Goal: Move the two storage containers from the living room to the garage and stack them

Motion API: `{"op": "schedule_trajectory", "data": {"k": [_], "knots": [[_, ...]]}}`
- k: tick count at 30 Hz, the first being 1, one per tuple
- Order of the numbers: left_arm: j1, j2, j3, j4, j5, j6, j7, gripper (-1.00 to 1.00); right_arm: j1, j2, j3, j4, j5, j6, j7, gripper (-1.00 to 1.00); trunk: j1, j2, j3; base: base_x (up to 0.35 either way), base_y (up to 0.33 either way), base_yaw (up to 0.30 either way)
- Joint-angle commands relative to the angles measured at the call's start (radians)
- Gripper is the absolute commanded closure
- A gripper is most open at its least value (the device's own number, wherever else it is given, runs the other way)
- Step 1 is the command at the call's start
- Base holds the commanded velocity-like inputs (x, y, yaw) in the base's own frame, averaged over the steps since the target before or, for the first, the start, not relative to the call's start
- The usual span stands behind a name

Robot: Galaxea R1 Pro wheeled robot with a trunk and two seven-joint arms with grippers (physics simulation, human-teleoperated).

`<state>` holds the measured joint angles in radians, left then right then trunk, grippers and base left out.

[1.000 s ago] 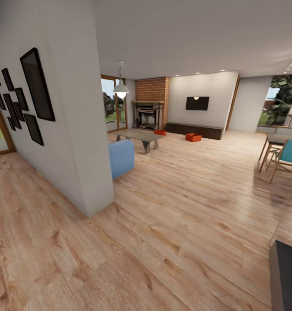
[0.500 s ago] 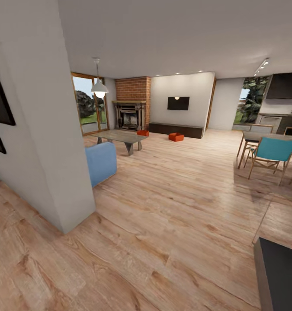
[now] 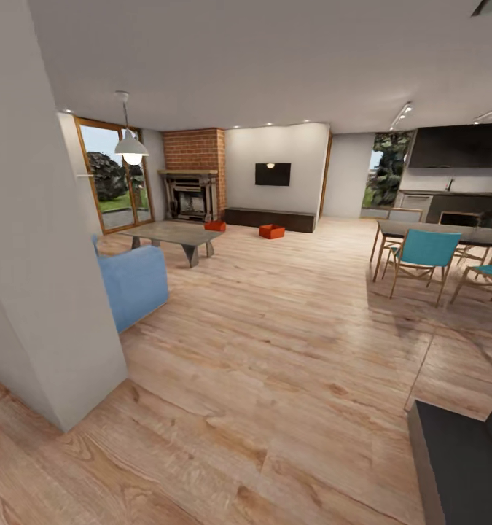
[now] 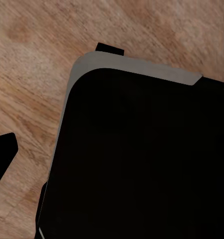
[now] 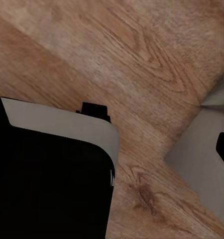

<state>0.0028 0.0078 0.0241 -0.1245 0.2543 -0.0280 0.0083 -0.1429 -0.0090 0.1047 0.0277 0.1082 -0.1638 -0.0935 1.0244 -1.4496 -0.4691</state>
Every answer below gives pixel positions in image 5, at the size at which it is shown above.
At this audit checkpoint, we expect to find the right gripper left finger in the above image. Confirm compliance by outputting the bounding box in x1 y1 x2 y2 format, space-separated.
0 132 18 180

